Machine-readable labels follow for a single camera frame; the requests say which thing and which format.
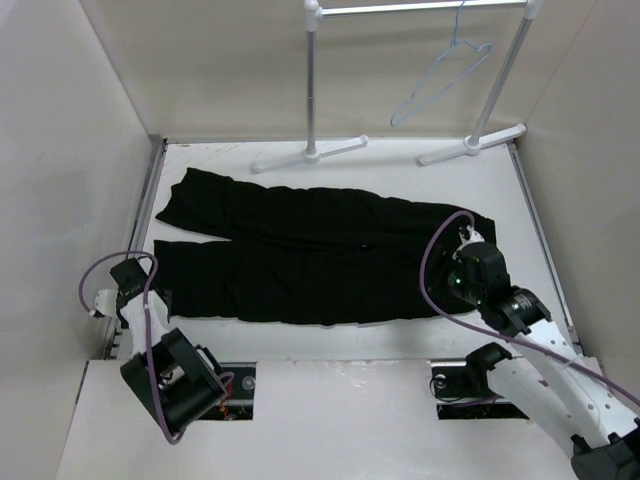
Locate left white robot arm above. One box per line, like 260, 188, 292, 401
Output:
110, 258, 235, 444

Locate white clothes rack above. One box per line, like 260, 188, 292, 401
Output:
251, 1, 543, 174

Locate black trousers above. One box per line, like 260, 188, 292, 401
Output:
154, 168, 466, 326

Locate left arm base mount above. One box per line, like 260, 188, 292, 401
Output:
202, 363, 257, 421

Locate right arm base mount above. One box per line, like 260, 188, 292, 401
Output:
429, 360, 528, 420

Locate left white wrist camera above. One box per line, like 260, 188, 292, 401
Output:
89, 289, 118, 318

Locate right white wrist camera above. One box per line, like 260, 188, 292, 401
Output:
457, 225, 485, 251

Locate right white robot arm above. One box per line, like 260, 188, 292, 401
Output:
443, 234, 639, 479

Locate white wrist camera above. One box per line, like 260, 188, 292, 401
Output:
89, 289, 118, 318
457, 225, 485, 251

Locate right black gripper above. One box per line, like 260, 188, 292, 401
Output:
403, 245, 485, 306

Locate light blue wire hanger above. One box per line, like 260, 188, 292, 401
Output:
389, 1, 493, 128

